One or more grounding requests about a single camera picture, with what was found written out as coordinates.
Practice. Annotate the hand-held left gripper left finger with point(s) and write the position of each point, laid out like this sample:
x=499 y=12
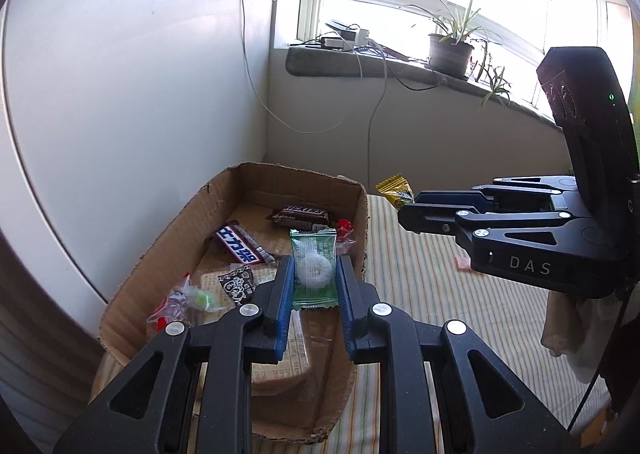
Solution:
x=282 y=304

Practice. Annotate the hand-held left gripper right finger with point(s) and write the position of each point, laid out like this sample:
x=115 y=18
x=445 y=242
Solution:
x=347 y=304

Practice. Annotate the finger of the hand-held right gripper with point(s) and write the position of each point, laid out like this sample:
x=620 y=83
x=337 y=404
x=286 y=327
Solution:
x=450 y=198
x=430 y=220

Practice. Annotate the green mint candy packet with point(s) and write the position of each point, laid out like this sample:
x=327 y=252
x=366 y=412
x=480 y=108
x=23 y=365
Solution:
x=312 y=269

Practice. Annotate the yellow green candy packet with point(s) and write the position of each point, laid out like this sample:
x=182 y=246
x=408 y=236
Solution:
x=395 y=189

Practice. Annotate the small black snack packet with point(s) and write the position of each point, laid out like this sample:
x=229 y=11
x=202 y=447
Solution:
x=237 y=284

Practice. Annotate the brown chocolate bar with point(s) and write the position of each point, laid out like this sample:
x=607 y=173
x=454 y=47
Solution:
x=300 y=217
x=240 y=246

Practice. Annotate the red clear snack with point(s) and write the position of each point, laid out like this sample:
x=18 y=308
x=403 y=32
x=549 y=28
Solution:
x=162 y=309

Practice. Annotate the pink candy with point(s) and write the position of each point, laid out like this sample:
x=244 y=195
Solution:
x=463 y=263

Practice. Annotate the wrapped bread package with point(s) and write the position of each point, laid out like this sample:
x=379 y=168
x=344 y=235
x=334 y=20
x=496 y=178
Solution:
x=295 y=364

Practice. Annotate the striped table cloth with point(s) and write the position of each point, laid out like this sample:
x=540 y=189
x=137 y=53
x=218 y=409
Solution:
x=425 y=294

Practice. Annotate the red wrapped candy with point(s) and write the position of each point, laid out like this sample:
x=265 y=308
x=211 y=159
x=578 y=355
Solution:
x=344 y=229

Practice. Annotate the green candy in clear wrapper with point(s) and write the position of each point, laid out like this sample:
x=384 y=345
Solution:
x=201 y=300

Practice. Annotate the potted spider plant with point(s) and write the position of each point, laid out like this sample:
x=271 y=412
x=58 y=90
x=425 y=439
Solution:
x=450 y=56

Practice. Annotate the white cloth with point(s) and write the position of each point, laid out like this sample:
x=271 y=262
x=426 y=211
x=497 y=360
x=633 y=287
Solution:
x=570 y=329

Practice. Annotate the white charger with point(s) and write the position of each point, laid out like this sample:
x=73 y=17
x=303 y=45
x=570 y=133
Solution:
x=361 y=38

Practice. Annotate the grey stone window sill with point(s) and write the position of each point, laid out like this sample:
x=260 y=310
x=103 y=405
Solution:
x=325 y=63

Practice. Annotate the white power strip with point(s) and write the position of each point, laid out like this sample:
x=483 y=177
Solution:
x=332 y=42

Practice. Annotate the white ribbed panel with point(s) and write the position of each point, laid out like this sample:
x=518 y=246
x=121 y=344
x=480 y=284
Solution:
x=40 y=374

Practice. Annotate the small brown cardboard box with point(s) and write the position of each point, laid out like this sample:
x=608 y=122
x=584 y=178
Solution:
x=600 y=426

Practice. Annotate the white cabinet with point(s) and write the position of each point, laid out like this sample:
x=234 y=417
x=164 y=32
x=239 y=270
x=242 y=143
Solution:
x=125 y=83

